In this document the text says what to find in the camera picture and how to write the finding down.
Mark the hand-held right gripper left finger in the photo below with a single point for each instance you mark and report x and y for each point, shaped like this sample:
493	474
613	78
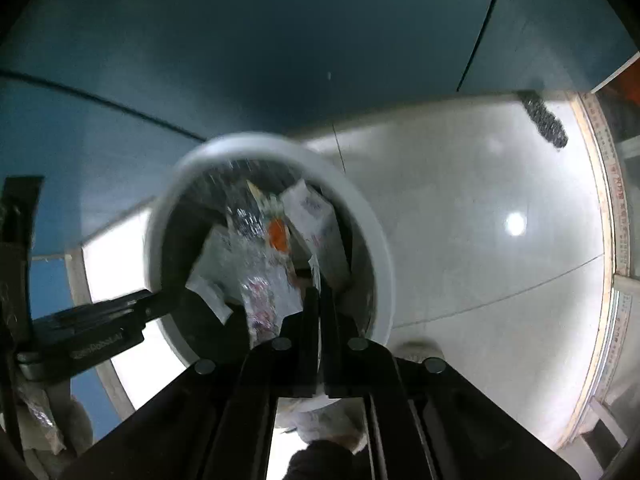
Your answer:
300	350

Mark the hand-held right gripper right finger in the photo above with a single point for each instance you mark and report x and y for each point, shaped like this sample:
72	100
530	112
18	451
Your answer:
340	355

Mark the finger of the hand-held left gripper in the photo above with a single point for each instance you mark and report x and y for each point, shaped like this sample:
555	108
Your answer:
110	312

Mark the clear crinkled wrapper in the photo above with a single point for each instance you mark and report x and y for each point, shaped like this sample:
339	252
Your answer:
257	305

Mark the red snack packet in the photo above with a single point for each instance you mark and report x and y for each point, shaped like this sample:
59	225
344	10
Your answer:
277	235

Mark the white round bin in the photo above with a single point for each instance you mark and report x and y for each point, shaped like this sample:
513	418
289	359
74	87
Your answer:
370	240

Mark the clear plastic packet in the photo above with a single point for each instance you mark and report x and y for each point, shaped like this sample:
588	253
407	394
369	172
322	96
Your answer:
220	255

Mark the long pink white box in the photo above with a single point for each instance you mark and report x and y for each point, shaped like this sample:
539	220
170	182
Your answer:
310	215

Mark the grey fuzzy slipper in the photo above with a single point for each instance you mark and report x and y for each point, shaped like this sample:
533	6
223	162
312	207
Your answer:
325	425

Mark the person's dark trousers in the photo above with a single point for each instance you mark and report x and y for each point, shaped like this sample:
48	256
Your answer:
320	462

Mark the door threshold strip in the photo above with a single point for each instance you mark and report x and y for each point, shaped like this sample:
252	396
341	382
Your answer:
607	260

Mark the blue kitchen cabinet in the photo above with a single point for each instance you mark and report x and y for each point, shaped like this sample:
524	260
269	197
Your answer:
250	60

